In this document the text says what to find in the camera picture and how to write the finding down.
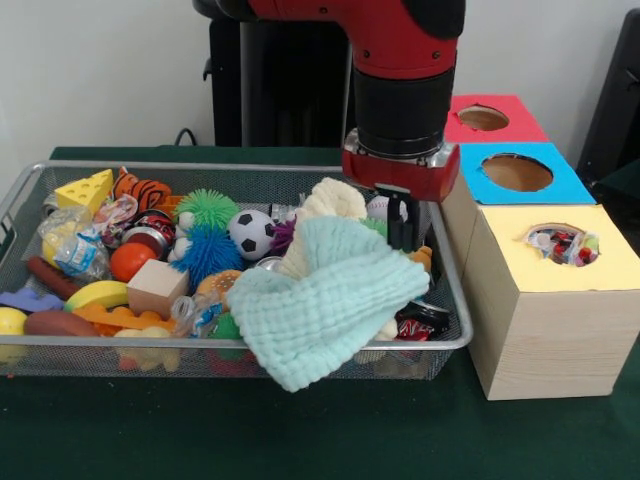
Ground light blue knitted cloth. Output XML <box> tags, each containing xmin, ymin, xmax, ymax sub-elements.
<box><xmin>225</xmin><ymin>215</ymin><xmax>431</xmax><ymax>392</ymax></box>

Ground yellow cheese wedge toy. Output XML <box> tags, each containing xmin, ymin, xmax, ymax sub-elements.
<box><xmin>54</xmin><ymin>168</ymin><xmax>115</xmax><ymax>209</ymax></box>

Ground orange-red ball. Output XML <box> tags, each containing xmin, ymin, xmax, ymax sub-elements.
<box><xmin>109</xmin><ymin>242</ymin><xmax>157</xmax><ymax>282</ymax></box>

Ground dark green tablecloth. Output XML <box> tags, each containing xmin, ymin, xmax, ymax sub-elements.
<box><xmin>0</xmin><ymin>145</ymin><xmax>640</xmax><ymax>480</ymax></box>
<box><xmin>592</xmin><ymin>162</ymin><xmax>640</xmax><ymax>207</ymax></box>

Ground cream knitted cloth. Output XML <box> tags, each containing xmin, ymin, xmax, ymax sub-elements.
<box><xmin>274</xmin><ymin>177</ymin><xmax>399</xmax><ymax>342</ymax></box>

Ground white toy baseball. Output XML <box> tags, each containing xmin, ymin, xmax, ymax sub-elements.
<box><xmin>366</xmin><ymin>195</ymin><xmax>409</xmax><ymax>224</ymax></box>

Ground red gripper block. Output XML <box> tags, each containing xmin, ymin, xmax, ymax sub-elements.
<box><xmin>341</xmin><ymin>142</ymin><xmax>461</xmax><ymax>251</ymax></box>

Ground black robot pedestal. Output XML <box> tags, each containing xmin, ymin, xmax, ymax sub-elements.
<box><xmin>192</xmin><ymin>0</ymin><xmax>361</xmax><ymax>148</ymax></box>

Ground yellow toy banana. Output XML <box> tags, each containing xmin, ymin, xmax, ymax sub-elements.
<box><xmin>63</xmin><ymin>280</ymin><xmax>130</xmax><ymax>314</ymax></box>

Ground green spiky ball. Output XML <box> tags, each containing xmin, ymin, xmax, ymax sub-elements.
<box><xmin>174</xmin><ymin>188</ymin><xmax>241</xmax><ymax>234</ymax></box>

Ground colourful spotted cloth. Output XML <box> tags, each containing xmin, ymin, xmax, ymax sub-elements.
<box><xmin>527</xmin><ymin>227</ymin><xmax>600</xmax><ymax>267</ymax></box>

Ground shallow mesh bin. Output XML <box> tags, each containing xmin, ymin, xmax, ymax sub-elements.
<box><xmin>0</xmin><ymin>159</ymin><xmax>475</xmax><ymax>380</ymax></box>

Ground wooden box with three holes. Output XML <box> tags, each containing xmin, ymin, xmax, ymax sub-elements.
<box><xmin>439</xmin><ymin>94</ymin><xmax>640</xmax><ymax>401</ymax></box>

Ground orange tiger plush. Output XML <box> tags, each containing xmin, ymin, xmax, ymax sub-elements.
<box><xmin>110</xmin><ymin>166</ymin><xmax>173</xmax><ymax>210</ymax></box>

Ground black and white soccer ball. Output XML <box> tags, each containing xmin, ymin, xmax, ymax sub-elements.
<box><xmin>228</xmin><ymin>209</ymin><xmax>277</xmax><ymax>261</ymax></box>

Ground blue spiky toy with eyes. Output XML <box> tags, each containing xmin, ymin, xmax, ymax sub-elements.
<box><xmin>167</xmin><ymin>212</ymin><xmax>232</xmax><ymax>294</ymax></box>

